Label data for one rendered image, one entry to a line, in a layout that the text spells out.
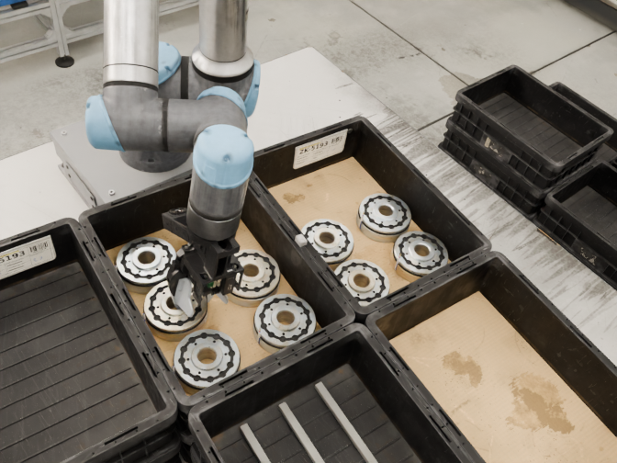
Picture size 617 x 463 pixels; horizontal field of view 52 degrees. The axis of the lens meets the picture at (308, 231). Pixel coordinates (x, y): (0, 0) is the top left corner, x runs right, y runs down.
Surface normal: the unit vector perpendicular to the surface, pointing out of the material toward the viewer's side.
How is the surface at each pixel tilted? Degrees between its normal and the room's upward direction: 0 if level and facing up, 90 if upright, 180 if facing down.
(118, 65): 42
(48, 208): 0
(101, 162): 1
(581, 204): 0
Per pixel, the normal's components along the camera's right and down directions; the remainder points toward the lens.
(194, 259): 0.22, -0.69
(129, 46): 0.23, 0.00
